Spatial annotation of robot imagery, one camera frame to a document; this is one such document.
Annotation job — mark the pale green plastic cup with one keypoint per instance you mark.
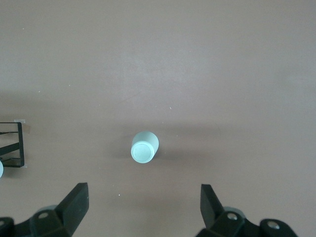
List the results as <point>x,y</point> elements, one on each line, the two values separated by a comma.
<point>145,148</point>

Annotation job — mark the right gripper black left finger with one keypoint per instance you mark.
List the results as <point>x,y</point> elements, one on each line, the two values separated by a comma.
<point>69,212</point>

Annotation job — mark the grey plastic cup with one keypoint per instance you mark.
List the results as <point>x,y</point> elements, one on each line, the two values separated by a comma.
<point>1,169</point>

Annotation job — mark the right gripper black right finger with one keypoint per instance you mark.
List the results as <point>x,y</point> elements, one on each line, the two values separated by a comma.
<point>217,219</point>

